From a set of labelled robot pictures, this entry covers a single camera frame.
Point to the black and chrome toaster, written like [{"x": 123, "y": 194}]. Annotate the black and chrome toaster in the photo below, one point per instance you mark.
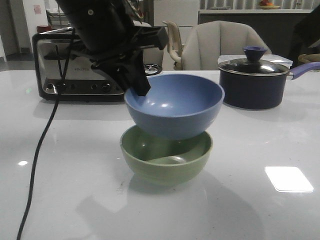
[{"x": 62, "y": 74}]

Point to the green bowl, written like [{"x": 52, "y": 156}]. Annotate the green bowl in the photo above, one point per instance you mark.
[{"x": 162, "y": 161}]

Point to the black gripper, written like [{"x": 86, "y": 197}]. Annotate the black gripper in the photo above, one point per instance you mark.
[{"x": 122, "y": 60}]

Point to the fruit plate on counter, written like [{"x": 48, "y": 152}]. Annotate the fruit plate on counter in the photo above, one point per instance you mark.
[{"x": 267, "y": 5}]

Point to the metal cart background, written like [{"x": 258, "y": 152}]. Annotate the metal cart background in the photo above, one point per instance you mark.
[{"x": 57, "y": 20}]

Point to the glass pot lid blue knob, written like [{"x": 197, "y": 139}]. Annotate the glass pot lid blue knob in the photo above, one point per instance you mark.
[{"x": 252, "y": 64}]

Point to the beige chair right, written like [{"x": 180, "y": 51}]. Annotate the beige chair right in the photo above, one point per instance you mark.
[{"x": 208, "y": 41}]

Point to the blue bowl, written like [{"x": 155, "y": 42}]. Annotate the blue bowl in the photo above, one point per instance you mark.
[{"x": 177, "y": 106}]

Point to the white cabinet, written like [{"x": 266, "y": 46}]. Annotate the white cabinet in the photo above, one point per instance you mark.
[{"x": 182, "y": 12}]

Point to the beige chair left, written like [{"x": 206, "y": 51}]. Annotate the beige chair left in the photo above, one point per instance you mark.
[{"x": 152, "y": 57}]

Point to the cream office chair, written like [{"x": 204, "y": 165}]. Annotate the cream office chair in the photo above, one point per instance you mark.
[{"x": 174, "y": 46}]

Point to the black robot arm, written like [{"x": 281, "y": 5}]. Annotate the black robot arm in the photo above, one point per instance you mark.
[
  {"x": 93, "y": 18},
  {"x": 305, "y": 36}
]

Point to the beige chair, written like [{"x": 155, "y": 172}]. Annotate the beige chair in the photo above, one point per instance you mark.
[
  {"x": 152, "y": 57},
  {"x": 208, "y": 41}
]

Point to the dark blue saucepan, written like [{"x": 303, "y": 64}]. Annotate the dark blue saucepan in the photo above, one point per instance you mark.
[{"x": 259, "y": 92}]

